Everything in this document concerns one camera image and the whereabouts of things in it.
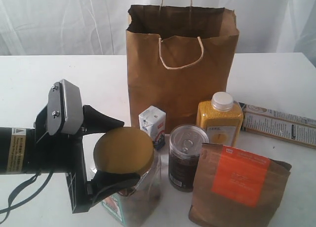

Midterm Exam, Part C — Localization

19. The clear jar with gold lid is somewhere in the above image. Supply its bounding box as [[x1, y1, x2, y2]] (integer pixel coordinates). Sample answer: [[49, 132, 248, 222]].
[[92, 127, 161, 227]]

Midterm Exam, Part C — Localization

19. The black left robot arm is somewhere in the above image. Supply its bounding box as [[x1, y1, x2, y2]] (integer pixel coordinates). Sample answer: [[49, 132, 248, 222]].
[[0, 105, 140, 214]]

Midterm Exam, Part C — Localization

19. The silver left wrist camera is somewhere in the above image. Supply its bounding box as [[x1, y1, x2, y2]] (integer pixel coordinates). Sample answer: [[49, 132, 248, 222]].
[[47, 79, 83, 136]]

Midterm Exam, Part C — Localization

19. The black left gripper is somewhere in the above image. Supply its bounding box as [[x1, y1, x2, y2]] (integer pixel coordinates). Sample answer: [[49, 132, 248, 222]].
[[23, 105, 140, 214]]

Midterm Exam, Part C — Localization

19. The dark can with pull-tab lid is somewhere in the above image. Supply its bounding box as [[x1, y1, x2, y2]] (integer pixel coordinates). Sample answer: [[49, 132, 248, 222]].
[[168, 124, 209, 192]]

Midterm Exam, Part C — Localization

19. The brown pouch with orange label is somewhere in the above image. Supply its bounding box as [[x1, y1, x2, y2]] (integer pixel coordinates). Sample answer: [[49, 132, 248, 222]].
[[188, 143, 292, 227]]

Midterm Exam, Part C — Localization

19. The white backdrop curtain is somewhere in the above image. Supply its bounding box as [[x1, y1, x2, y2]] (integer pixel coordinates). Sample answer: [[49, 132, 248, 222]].
[[0, 0, 316, 57]]

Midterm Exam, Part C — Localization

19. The yellow bottle with white cap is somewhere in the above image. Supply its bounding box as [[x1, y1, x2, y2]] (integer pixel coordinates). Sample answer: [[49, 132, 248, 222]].
[[196, 92, 243, 147]]

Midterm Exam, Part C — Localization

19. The brown paper shopping bag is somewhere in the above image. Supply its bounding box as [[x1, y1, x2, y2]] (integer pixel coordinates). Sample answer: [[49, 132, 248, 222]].
[[126, 4, 239, 133]]

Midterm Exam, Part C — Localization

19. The small white blue milk carton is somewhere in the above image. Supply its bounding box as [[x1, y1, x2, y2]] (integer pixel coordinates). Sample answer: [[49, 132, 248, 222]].
[[139, 106, 166, 151]]

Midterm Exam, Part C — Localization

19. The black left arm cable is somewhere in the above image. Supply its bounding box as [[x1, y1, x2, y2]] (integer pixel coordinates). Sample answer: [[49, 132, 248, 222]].
[[0, 171, 55, 213]]

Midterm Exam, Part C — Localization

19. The long printed cardboard box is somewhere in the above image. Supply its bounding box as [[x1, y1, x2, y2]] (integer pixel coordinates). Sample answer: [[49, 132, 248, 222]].
[[239, 102, 316, 149]]

